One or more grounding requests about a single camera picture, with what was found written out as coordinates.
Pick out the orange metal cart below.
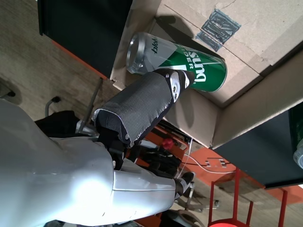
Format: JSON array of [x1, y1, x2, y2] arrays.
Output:
[[127, 124, 195, 181]]

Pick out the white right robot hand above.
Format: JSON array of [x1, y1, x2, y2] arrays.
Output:
[[0, 68, 196, 227]]

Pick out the white cable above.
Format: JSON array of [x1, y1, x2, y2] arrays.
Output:
[[177, 139, 235, 178]]

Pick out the black gear bundle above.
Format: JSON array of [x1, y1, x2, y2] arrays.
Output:
[[141, 150, 183, 179]]

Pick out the open cardboard box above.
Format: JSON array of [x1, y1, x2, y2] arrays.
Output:
[[110, 0, 303, 149]]

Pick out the green white soda can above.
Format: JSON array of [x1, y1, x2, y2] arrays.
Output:
[[126, 32, 228, 93]]

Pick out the grey metal stand legs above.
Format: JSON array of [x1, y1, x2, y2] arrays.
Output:
[[89, 76, 104, 121]]

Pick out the brown board with connectors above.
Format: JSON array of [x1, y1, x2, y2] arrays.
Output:
[[205, 158, 230, 168]]

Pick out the red metal stool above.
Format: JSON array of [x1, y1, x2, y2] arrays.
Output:
[[207, 168, 289, 227]]

